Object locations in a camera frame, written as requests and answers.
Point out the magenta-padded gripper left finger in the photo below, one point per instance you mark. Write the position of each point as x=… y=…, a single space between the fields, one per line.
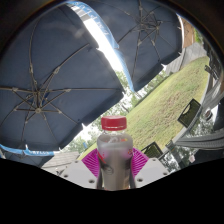
x=78 y=173

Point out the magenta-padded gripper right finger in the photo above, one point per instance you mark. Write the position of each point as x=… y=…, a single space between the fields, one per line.
x=151 y=170

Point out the clear red-capped drink bottle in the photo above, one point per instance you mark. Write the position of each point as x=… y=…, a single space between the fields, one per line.
x=115 y=156

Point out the navy umbrella with lettered rim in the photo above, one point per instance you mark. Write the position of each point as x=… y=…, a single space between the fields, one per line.
x=23 y=152

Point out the large navy patio umbrella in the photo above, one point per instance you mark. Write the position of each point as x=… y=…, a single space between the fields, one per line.
x=50 y=66

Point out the navy umbrella with blue flap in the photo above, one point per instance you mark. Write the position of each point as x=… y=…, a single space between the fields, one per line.
x=150 y=43

